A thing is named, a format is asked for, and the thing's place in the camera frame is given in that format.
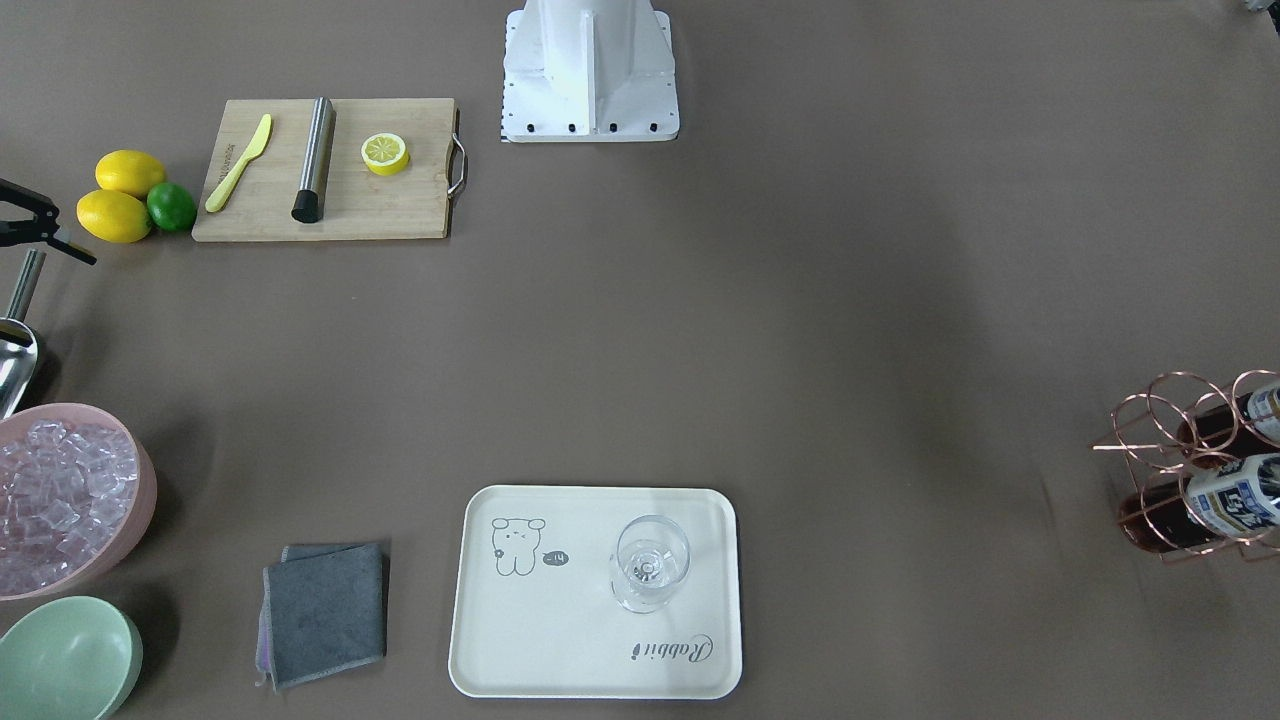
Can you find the grey folded cloth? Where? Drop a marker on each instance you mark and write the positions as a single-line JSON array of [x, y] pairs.
[[323, 612]]

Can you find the white rabbit tray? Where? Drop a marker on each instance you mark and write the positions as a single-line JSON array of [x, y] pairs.
[[534, 612]]

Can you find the green lime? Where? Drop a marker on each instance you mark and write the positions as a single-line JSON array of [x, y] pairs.
[[171, 207]]

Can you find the bamboo cutting board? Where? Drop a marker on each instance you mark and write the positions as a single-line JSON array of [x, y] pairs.
[[359, 205]]

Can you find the yellow lemon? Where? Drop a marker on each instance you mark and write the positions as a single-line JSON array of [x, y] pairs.
[[129, 171], [114, 216]]

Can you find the copper wire bottle basket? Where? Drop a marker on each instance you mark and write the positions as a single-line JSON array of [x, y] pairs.
[[1143, 432]]

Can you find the yellow lemon lower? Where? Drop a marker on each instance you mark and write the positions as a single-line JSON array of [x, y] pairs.
[[114, 216]]

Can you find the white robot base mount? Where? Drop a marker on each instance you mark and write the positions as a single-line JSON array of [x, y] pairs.
[[589, 72]]

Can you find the pink bowl of ice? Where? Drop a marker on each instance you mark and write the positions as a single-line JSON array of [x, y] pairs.
[[79, 491]]

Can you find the steel ice scoop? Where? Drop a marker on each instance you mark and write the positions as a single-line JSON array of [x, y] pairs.
[[20, 349]]

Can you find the oolong tea bottle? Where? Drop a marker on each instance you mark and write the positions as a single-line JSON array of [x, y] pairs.
[[1237, 502], [1249, 427]]

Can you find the steel muddler black tip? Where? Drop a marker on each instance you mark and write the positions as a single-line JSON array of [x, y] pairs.
[[309, 201]]

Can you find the black camera clamp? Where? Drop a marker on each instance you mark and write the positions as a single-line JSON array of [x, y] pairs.
[[41, 226]]

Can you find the yellow plastic knife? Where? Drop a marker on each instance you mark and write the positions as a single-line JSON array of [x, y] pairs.
[[252, 151]]

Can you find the green bowl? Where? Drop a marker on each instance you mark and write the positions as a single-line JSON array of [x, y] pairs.
[[74, 658]]

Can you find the half lemon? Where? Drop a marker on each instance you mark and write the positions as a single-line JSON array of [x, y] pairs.
[[385, 154]]

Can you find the yellow lemon upper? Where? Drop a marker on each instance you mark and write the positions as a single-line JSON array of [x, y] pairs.
[[129, 171]]

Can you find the clear wine glass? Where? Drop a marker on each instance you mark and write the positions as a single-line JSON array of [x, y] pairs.
[[651, 559]]

